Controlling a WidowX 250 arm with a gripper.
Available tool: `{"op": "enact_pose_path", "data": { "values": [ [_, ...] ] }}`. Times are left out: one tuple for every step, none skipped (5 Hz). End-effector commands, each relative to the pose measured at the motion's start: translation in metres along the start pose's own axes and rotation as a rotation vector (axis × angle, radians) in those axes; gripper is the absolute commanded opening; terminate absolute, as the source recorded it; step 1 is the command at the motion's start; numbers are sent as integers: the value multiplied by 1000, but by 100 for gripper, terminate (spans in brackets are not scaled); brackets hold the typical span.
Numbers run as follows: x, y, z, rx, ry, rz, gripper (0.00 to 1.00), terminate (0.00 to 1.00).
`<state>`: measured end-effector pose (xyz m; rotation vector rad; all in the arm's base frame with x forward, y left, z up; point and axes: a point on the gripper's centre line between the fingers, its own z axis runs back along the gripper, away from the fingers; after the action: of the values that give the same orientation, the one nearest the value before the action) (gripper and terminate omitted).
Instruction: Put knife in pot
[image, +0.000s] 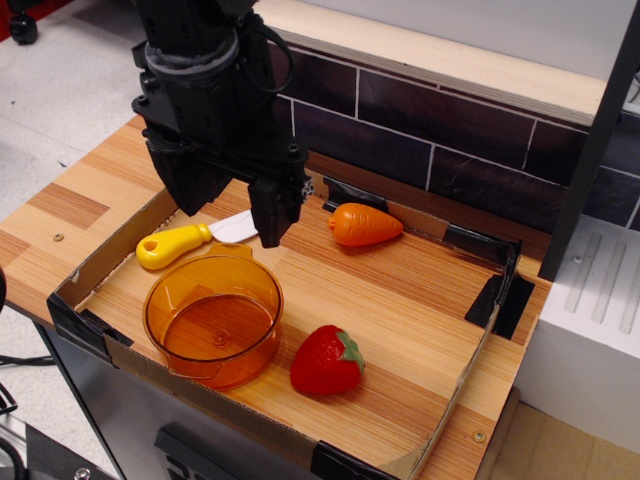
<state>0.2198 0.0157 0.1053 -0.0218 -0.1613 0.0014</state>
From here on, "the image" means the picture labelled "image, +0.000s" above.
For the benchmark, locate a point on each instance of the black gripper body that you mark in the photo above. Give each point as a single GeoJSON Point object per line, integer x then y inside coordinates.
{"type": "Point", "coordinates": [219, 104]}

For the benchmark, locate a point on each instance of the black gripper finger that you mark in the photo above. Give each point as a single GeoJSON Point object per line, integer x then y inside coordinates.
{"type": "Point", "coordinates": [275, 207]}
{"type": "Point", "coordinates": [191, 182]}

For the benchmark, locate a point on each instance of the yellow handled white toy knife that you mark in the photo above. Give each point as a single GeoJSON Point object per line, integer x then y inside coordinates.
{"type": "Point", "coordinates": [160, 249]}

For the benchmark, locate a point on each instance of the orange transparent plastic pot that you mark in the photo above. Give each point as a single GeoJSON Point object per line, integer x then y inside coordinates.
{"type": "Point", "coordinates": [216, 317]}

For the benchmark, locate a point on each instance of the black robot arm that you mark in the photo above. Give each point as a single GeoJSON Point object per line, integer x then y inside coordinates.
{"type": "Point", "coordinates": [182, 27]}

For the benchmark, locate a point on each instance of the cardboard fence with black tape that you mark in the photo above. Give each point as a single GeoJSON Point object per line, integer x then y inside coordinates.
{"type": "Point", "coordinates": [421, 307]}

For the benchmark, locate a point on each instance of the orange toy carrot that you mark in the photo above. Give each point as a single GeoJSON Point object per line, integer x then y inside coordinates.
{"type": "Point", "coordinates": [354, 225]}

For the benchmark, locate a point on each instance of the red toy strawberry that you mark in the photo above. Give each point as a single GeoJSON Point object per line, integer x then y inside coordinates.
{"type": "Point", "coordinates": [328, 362]}

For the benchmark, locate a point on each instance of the black caster wheel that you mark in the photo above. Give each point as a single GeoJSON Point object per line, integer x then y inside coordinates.
{"type": "Point", "coordinates": [23, 29]}

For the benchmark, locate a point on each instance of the light wooden shelf ledge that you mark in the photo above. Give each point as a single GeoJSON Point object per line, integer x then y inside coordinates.
{"type": "Point", "coordinates": [514, 82]}

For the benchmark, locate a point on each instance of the white ribbed sink block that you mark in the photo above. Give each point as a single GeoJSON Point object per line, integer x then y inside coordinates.
{"type": "Point", "coordinates": [582, 364]}

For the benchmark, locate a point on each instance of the dark vertical metal post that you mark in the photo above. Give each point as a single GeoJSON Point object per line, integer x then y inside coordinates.
{"type": "Point", "coordinates": [585, 174]}

